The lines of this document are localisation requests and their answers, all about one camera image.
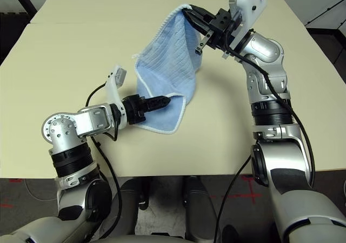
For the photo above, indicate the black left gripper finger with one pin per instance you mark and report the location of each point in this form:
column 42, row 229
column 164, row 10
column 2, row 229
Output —
column 156, row 110
column 156, row 102

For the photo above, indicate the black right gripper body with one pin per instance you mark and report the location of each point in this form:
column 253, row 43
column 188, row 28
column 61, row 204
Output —
column 223, row 29

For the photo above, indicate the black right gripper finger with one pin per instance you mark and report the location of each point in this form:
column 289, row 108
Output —
column 197, row 21
column 204, row 13

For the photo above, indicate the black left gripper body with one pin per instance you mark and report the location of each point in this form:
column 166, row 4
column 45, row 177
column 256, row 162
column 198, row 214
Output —
column 133, row 110

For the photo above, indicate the light blue towel white trim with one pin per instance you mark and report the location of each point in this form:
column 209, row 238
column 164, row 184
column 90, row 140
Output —
column 173, row 64

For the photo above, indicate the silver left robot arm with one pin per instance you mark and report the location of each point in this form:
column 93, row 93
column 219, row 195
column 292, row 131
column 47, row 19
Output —
column 67, row 129

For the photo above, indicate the grey robot right leg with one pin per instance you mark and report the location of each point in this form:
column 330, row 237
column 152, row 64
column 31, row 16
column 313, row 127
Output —
column 201, row 208

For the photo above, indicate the black foam floor mat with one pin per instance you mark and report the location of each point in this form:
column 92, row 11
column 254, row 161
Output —
column 332, row 43
column 10, row 29

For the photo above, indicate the grey robot torso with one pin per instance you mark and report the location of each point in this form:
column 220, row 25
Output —
column 146, row 239

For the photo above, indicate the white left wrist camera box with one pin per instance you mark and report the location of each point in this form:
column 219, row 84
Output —
column 114, row 91

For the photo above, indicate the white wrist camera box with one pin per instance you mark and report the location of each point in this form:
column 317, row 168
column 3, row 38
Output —
column 248, row 2
column 114, row 91

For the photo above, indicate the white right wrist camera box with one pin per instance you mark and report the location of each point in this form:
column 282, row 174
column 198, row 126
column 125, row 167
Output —
column 248, row 2

